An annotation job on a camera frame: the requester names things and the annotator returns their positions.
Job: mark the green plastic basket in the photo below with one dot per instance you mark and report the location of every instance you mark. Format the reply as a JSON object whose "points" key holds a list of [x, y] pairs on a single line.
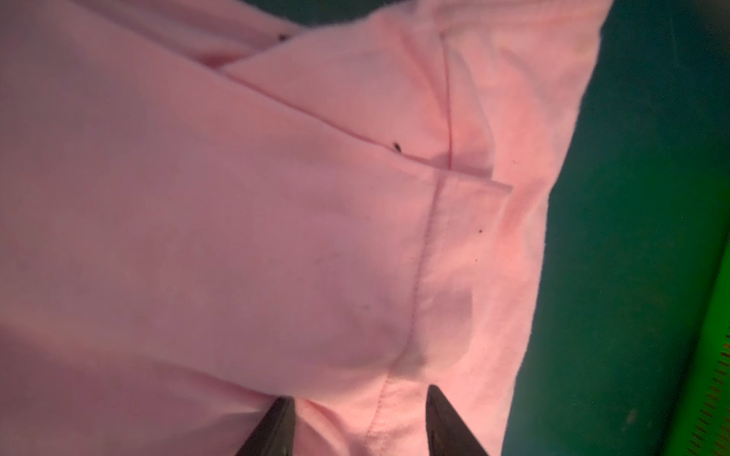
{"points": [[700, 423]]}

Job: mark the pink t-shirt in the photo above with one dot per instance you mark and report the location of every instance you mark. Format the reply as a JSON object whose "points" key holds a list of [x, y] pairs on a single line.
{"points": [[205, 207]]}

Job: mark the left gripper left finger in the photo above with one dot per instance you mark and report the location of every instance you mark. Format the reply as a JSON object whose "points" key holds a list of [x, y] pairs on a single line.
{"points": [[275, 434]]}

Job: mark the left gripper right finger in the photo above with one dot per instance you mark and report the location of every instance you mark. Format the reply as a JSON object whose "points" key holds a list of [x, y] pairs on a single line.
{"points": [[447, 433]]}

